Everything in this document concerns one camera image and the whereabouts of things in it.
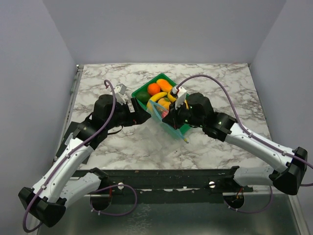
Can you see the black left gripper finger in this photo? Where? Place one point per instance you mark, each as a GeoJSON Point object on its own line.
{"type": "Point", "coordinates": [136, 106]}
{"type": "Point", "coordinates": [141, 117]}

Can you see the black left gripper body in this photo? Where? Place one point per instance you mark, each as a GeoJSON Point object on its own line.
{"type": "Point", "coordinates": [123, 116]}

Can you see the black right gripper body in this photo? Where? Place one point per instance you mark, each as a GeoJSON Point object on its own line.
{"type": "Point", "coordinates": [182, 115]}

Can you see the clear zip top bag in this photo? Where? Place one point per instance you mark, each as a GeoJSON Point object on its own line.
{"type": "Point", "coordinates": [158, 139]}

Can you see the peach with green leaf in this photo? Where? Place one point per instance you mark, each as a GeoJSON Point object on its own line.
{"type": "Point", "coordinates": [165, 103]}

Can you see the red apple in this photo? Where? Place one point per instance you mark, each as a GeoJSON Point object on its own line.
{"type": "Point", "coordinates": [163, 113]}

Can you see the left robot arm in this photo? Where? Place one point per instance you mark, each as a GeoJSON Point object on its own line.
{"type": "Point", "coordinates": [48, 199]}

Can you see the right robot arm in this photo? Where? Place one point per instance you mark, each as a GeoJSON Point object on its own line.
{"type": "Point", "coordinates": [286, 166]}

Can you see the green plastic tray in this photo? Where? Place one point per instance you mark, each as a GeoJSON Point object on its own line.
{"type": "Point", "coordinates": [185, 127]}

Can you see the green avocado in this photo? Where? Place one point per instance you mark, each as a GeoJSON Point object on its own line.
{"type": "Point", "coordinates": [143, 96]}

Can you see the yellow banana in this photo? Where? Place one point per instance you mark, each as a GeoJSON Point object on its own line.
{"type": "Point", "coordinates": [155, 98]}

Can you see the yellow apple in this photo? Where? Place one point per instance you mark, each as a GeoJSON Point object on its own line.
{"type": "Point", "coordinates": [171, 97]}

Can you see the orange fruit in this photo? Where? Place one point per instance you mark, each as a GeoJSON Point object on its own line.
{"type": "Point", "coordinates": [153, 89]}

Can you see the yellow orange mango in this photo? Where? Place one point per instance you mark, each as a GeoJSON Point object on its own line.
{"type": "Point", "coordinates": [164, 85]}

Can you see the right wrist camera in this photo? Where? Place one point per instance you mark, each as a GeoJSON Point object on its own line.
{"type": "Point", "coordinates": [179, 93]}

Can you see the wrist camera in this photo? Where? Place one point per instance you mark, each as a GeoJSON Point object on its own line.
{"type": "Point", "coordinates": [179, 93]}
{"type": "Point", "coordinates": [120, 90]}

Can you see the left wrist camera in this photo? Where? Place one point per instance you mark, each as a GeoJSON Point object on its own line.
{"type": "Point", "coordinates": [120, 90]}

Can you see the black mounting rail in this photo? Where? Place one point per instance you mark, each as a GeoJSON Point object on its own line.
{"type": "Point", "coordinates": [176, 186]}

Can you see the metal table edge rail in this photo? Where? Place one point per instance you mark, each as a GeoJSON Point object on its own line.
{"type": "Point", "coordinates": [73, 95]}

